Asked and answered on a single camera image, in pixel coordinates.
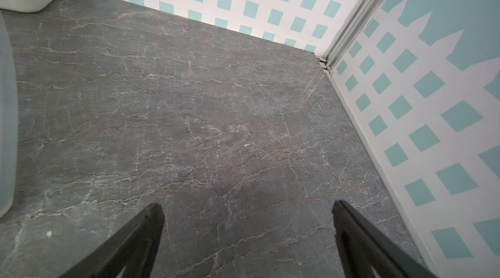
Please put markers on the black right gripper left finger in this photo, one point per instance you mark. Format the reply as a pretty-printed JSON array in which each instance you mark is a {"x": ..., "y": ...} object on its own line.
[{"x": 130, "y": 252}]

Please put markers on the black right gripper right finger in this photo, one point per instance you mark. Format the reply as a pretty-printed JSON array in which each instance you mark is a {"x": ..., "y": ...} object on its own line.
[{"x": 365, "y": 251}]

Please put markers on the clear plastic storage box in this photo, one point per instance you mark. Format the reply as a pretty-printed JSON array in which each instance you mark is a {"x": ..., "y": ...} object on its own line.
[{"x": 9, "y": 122}]

